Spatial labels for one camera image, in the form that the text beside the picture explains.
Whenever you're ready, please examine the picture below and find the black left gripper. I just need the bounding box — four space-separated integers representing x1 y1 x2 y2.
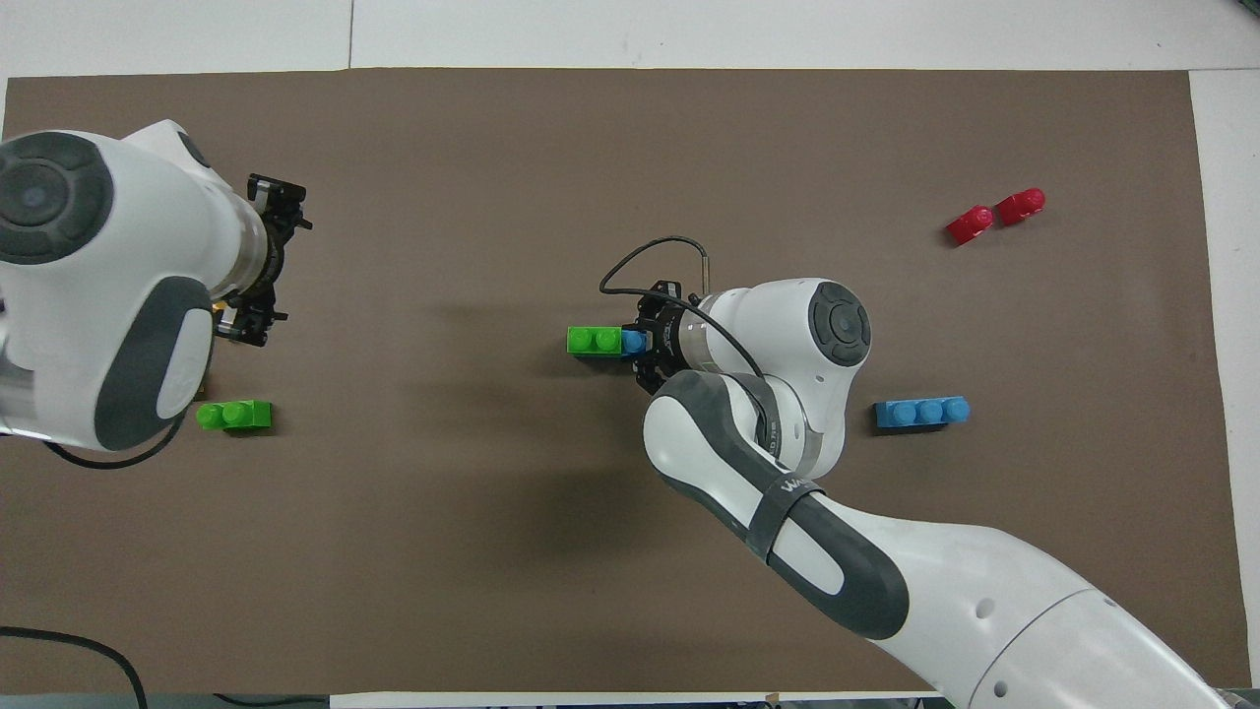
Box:
219 174 314 348

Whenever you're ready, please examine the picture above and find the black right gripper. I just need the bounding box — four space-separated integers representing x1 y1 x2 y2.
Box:
630 283 690 397

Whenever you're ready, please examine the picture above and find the green two-stud toy brick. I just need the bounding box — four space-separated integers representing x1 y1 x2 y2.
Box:
196 400 274 432
567 326 625 357

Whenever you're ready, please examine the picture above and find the brown paper table mat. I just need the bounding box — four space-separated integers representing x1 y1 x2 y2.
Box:
0 67 1253 696

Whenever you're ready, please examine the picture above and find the red one-stud toy brick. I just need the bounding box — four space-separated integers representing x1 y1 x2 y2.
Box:
946 205 996 247
995 187 1047 228

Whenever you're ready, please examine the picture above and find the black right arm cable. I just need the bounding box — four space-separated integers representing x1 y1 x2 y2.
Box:
598 236 769 381

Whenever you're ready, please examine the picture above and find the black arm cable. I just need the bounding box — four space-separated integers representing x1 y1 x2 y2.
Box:
598 236 769 381
0 419 184 709

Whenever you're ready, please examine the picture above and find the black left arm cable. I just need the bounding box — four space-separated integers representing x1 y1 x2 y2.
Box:
0 419 184 709

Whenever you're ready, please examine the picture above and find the black floor cable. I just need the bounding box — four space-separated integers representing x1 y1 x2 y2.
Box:
212 693 332 709

